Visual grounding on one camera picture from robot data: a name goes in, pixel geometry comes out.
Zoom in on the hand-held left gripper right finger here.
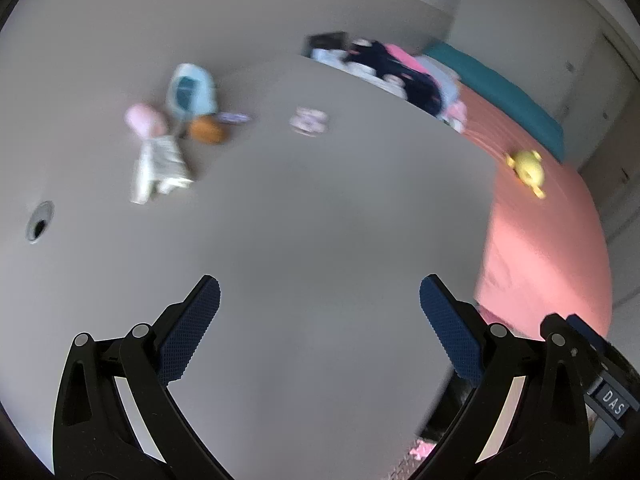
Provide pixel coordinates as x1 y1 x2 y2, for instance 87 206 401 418
407 274 591 480

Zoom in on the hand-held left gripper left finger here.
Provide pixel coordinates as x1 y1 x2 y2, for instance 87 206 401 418
52 274 236 480

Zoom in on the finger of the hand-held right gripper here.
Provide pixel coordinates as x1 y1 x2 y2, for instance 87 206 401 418
565 314 610 347

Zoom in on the yellow giraffe teether toy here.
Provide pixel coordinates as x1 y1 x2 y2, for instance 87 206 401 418
505 149 547 200

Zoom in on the pink bed sheet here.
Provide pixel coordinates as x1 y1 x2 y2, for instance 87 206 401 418
472 80 615 341

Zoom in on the small pink item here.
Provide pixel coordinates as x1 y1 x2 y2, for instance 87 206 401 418
409 439 437 462

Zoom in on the white printed carton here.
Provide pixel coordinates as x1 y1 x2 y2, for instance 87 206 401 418
131 135 195 205

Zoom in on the brown round item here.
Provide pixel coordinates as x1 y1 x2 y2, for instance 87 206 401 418
189 116 230 145

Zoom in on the pale pink rounded item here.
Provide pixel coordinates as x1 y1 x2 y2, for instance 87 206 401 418
125 104 168 138

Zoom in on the light blue packet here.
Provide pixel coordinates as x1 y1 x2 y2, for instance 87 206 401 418
166 63 218 121

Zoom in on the small white lilac item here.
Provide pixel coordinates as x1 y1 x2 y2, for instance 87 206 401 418
290 106 328 136

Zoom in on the dark blue clothing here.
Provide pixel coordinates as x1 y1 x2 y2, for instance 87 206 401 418
345 40 446 113

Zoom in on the light blue cloth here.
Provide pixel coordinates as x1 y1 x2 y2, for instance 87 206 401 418
417 56 462 106

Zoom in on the pink clothing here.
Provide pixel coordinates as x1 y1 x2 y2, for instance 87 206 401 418
385 44 468 128

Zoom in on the black flat item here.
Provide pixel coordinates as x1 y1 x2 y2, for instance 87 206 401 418
306 31 348 58

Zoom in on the silver cable grommet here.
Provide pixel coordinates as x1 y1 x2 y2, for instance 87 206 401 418
26 201 55 245

